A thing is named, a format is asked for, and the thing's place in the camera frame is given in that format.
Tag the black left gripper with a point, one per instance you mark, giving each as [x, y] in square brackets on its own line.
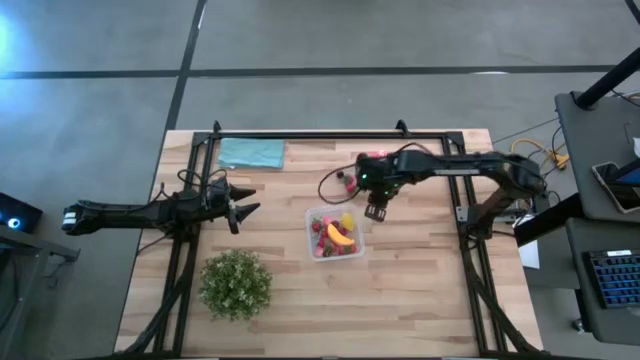
[217, 202]

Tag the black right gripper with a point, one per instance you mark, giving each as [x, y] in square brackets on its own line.
[377, 175]

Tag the yellow toy lemon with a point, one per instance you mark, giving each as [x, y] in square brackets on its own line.
[348, 220]

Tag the clear plastic tupperware container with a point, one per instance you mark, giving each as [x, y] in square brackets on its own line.
[360, 250]

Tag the yellow toy banana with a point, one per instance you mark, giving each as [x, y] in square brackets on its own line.
[340, 236]

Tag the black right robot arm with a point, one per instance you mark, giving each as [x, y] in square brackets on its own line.
[465, 165]

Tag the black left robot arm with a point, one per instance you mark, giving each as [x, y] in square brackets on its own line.
[115, 216]

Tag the teal folded cloth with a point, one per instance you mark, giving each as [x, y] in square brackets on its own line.
[250, 152]

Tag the green potted plant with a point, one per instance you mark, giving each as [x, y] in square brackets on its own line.
[235, 285]

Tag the white paper sheet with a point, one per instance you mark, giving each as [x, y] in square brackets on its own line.
[530, 255]

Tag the black desk beam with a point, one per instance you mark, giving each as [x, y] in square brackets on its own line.
[545, 225]

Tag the grey metal stand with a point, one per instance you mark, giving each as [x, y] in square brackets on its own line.
[30, 245]

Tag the black device with blue light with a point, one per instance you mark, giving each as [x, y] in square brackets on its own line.
[20, 215]

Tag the grey desk with pole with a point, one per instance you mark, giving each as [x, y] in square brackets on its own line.
[590, 135]

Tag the grey caster wheel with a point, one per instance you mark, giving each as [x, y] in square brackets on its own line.
[578, 325]

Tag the black smartphone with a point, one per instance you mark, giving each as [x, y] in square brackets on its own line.
[620, 197]

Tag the backlit computer keyboard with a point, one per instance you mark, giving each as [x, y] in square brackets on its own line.
[617, 277]

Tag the dark tablet with blue screen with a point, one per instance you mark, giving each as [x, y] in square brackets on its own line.
[632, 175]

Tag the grey desk with keyboard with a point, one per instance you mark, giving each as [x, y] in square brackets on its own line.
[615, 325]

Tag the black slanted pole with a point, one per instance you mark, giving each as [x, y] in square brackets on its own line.
[607, 80]

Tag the small white paper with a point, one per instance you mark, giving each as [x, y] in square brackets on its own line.
[637, 147]

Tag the black metal table frame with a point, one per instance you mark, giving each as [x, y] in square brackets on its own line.
[300, 135]

